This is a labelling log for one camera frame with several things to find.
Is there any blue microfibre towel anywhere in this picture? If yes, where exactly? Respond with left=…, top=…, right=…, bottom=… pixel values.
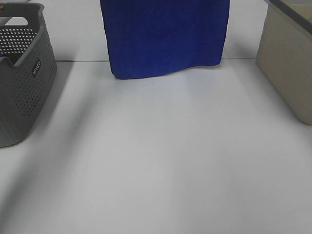
left=100, top=0, right=230, bottom=79

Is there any grey perforated plastic basket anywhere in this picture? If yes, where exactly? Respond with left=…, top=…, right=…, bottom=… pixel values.
left=0, top=2, right=57, bottom=147

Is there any beige plastic bin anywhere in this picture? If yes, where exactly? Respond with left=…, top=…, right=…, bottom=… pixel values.
left=256, top=0, right=312, bottom=125

